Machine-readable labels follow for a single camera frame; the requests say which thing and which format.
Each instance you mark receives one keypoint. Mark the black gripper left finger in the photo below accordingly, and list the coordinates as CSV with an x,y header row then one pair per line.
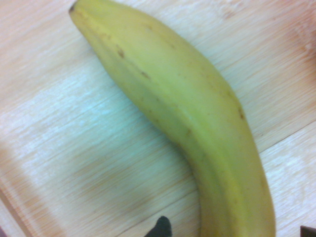
x,y
161,228

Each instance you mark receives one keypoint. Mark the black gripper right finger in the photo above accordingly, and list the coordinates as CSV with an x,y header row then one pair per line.
x,y
309,232

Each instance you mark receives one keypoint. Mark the yellow banana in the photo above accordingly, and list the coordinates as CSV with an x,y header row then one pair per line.
x,y
172,98

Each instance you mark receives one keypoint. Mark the light wooden tray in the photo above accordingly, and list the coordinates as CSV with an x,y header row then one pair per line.
x,y
74,135

